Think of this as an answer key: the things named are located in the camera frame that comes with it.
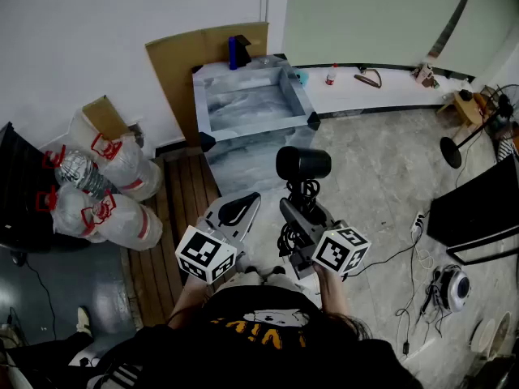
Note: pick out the long cardboard box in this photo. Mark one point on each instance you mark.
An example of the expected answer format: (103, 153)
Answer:
(106, 116)

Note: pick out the white ledge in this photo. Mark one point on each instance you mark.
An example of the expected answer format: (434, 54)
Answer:
(397, 93)

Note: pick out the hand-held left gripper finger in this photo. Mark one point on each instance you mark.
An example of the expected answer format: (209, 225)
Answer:
(231, 203)
(249, 225)

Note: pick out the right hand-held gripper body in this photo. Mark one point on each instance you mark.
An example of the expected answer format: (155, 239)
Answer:
(340, 251)

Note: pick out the black cabinet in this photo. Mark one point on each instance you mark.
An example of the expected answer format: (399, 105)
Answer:
(20, 193)

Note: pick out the small bottle with red cap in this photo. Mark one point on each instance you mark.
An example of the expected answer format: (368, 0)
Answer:
(331, 75)

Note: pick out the black standing fan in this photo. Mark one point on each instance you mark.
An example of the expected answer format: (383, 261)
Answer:
(451, 152)

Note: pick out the black bottle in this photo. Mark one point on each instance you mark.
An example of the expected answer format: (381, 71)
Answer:
(242, 51)

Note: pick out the person's black printed t-shirt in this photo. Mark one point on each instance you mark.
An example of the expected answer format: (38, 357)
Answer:
(251, 359)

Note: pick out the stack of plates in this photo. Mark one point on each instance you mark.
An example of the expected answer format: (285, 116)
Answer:
(492, 334)

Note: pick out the black table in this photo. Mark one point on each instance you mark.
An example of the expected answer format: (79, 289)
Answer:
(474, 217)

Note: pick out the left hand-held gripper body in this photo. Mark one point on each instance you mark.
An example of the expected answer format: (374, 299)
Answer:
(202, 250)

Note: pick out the round grey white appliance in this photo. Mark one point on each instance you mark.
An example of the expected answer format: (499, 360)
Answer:
(456, 290)

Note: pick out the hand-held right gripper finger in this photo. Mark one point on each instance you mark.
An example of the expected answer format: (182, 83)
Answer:
(324, 216)
(294, 219)

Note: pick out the white plastic container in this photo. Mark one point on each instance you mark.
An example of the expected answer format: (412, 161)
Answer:
(83, 130)

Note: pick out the white power strip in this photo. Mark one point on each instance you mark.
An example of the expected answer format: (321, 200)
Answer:
(417, 223)

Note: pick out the striped cloth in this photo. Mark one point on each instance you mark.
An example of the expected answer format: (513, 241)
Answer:
(507, 148)

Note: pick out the blue bottle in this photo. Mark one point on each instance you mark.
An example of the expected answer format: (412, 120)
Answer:
(232, 53)

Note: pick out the pink box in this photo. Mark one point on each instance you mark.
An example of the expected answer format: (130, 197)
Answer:
(424, 75)

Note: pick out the crumpled clear water jug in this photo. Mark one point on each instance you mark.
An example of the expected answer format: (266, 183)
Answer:
(81, 172)

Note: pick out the teal cloth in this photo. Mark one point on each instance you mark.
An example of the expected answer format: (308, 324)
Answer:
(302, 76)

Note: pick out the wooden slatted platform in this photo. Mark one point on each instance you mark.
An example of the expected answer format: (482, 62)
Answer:
(162, 266)

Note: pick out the brown cardboard sheet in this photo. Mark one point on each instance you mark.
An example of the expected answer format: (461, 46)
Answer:
(178, 71)

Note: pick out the wooden stool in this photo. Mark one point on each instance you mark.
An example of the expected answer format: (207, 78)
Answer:
(464, 109)

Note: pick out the person's right forearm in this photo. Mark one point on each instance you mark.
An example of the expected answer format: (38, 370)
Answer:
(333, 294)

